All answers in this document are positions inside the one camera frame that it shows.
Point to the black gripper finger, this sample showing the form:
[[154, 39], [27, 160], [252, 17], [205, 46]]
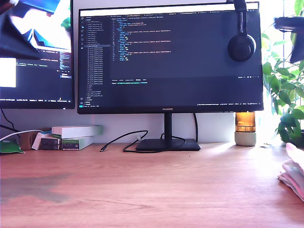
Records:
[[16, 40], [298, 47]]

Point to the white pink tea towel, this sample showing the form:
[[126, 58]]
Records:
[[294, 173]]

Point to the black monitor with terminal screen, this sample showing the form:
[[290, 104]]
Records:
[[35, 83]]

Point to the green leafy houseplant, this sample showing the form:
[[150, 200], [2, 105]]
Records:
[[285, 95]]

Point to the black headphones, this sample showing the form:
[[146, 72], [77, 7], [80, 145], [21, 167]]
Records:
[[242, 48]]

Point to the amber glass jar grey base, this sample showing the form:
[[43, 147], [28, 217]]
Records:
[[245, 123]]

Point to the brown cardboard box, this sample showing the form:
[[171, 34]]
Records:
[[26, 141]]

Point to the small dark white box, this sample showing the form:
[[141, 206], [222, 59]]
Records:
[[50, 141], [50, 146]]

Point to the green snack bag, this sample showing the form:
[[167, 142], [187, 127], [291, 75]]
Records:
[[9, 147]]

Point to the green white barcode box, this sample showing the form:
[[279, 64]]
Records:
[[71, 145]]

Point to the wide black monitor with stand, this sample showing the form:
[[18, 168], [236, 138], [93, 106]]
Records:
[[166, 59]]

